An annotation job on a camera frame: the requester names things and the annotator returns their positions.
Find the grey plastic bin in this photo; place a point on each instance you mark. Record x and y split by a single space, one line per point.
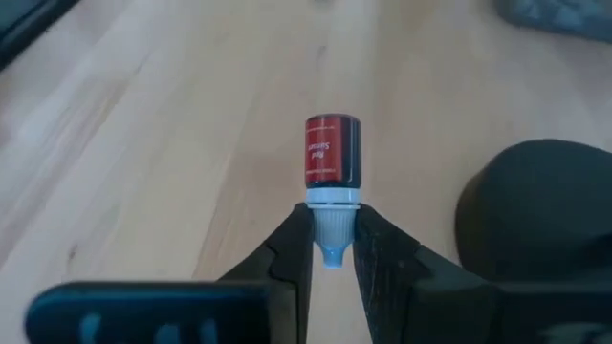
559 19

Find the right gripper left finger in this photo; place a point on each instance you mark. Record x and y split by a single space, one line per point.
291 267

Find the small Red Sunset dropper bottle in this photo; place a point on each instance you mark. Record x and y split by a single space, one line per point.
330 153

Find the white globe table lamp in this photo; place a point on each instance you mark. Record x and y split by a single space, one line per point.
535 210

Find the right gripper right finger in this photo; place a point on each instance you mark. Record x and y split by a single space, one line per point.
397 286

